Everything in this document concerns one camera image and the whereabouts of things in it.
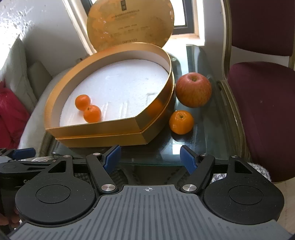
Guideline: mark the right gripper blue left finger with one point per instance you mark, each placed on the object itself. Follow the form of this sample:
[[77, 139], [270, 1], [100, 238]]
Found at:
[[100, 167]]

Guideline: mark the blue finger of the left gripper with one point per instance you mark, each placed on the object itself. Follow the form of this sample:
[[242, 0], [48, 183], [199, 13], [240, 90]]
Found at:
[[24, 153]]

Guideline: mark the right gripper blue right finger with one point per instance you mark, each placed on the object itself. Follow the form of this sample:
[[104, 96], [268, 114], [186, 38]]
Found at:
[[200, 168]]

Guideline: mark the mandarin orange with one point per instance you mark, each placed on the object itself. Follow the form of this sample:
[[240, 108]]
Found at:
[[92, 114], [82, 102], [181, 122]]

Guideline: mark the red apple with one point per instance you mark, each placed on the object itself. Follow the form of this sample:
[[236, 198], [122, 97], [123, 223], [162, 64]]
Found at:
[[193, 90]]

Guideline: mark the gold round box lid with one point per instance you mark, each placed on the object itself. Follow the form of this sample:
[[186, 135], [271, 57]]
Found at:
[[112, 23]]

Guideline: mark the person's left hand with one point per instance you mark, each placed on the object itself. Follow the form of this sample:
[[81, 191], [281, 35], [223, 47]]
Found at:
[[13, 220]]

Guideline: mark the red cushion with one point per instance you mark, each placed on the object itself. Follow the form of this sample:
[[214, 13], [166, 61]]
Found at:
[[14, 117]]

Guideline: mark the beige sofa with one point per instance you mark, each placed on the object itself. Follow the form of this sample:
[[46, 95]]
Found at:
[[32, 86]]

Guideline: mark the gold gift box base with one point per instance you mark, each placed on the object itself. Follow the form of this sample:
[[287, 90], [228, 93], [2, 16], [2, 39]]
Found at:
[[132, 84]]

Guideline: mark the maroon banquet chair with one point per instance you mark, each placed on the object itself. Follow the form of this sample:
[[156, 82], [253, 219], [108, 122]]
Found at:
[[260, 94]]

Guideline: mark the window with dark frame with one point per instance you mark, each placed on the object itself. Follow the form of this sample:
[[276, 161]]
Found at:
[[188, 24]]

